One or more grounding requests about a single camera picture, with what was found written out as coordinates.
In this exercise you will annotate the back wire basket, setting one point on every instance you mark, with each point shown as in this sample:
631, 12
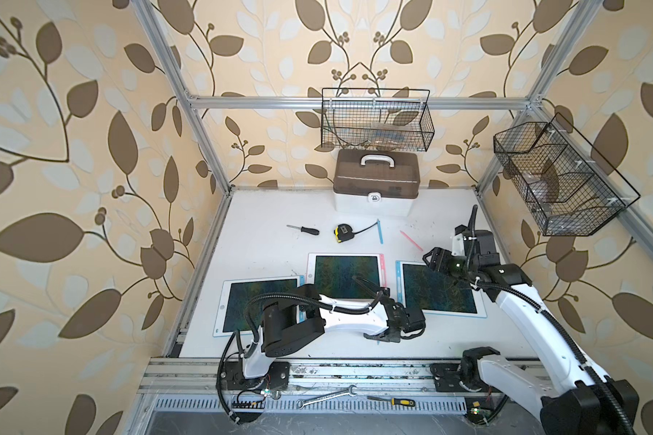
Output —
395, 120

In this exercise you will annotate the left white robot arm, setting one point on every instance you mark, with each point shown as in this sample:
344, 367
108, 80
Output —
284, 323

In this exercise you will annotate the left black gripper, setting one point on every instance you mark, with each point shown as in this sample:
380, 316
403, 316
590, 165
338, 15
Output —
398, 340

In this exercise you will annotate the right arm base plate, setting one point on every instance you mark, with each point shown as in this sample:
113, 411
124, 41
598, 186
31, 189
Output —
447, 379

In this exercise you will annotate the blue writing tablet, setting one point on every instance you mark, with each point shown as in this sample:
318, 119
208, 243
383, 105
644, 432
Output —
435, 293
236, 294

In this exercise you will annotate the right blue writing tablet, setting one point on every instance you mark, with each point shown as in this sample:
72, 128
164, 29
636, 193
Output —
435, 293

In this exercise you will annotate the black yellow tape measure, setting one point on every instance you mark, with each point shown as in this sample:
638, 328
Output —
344, 232

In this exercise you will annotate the blue stylus near tape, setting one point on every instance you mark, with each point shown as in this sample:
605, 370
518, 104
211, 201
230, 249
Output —
380, 232

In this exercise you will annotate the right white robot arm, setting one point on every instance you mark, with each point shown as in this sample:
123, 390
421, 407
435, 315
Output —
579, 397

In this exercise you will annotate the small black screwdriver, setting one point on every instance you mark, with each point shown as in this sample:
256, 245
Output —
306, 230

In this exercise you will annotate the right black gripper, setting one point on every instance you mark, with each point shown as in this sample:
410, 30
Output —
439, 259

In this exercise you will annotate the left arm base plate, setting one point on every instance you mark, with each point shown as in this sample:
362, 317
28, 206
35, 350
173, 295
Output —
232, 377

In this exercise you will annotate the brown white toolbox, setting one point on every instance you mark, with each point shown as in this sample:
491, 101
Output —
376, 183

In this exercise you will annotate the aluminium front rail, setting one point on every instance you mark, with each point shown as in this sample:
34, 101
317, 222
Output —
306, 376

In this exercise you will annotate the silver wrench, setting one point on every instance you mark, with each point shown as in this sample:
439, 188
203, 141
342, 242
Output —
351, 391

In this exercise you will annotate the right wire basket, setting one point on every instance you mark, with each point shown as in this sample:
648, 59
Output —
572, 188

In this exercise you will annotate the left blue writing tablet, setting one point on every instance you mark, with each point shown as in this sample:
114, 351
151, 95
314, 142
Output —
236, 294

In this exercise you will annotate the pink writing tablet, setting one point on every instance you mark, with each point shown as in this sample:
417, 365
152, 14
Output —
347, 276

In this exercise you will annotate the wire basket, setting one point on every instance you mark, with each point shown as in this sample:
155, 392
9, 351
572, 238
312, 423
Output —
572, 188
395, 120

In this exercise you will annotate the yellow black screwdriver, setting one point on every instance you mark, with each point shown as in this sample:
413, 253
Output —
408, 403

